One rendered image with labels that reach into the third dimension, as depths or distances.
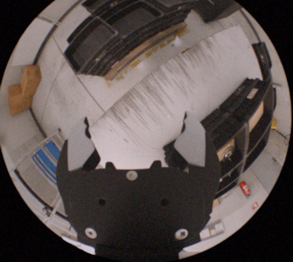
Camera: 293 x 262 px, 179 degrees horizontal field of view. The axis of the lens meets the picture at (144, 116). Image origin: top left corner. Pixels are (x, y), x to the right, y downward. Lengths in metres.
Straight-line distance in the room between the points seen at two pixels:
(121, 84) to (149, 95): 0.78
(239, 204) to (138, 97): 3.67
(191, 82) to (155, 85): 0.18
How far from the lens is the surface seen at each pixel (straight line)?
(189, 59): 0.50
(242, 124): 0.44
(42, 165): 1.88
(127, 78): 1.16
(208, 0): 1.62
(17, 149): 2.90
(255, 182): 3.81
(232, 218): 3.63
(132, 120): 0.47
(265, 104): 0.86
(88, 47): 0.87
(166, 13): 0.91
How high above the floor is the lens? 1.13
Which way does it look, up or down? 71 degrees down
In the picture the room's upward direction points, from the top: 174 degrees counter-clockwise
